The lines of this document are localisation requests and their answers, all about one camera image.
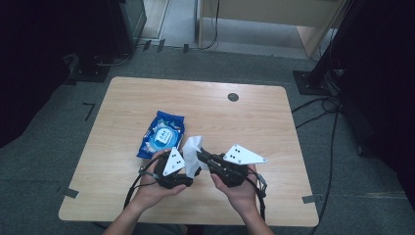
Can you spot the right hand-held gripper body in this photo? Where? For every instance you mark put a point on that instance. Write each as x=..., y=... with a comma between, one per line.
x=243, y=156

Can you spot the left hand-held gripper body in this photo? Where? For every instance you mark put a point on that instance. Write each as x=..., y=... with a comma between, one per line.
x=173, y=163

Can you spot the blue wet wipes pack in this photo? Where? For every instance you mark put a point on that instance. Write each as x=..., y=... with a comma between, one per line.
x=163, y=137

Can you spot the person's left hand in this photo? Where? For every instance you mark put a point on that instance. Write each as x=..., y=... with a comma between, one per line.
x=151, y=194

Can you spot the person's right hand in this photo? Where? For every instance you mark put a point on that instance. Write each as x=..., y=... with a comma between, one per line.
x=241, y=197

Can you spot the dark round table grommet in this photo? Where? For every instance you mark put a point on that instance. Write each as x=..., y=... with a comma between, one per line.
x=233, y=97

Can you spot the grey tape piece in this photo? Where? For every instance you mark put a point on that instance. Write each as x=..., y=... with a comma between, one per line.
x=71, y=193
x=310, y=199

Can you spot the black metal stand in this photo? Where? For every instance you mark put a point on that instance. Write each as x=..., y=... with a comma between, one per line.
x=310, y=83

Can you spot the black tape strip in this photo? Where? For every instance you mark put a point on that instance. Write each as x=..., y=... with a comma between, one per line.
x=147, y=45
x=161, y=45
x=186, y=48

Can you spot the black stand base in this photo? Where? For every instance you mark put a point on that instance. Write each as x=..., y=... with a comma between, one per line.
x=89, y=73

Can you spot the black cabinet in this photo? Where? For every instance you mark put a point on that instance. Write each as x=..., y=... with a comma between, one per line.
x=125, y=26

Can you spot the light wooden desk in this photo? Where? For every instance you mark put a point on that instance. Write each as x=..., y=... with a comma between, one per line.
x=261, y=9

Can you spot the dark curtain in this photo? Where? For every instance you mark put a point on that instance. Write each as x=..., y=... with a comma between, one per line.
x=32, y=65
x=385, y=81

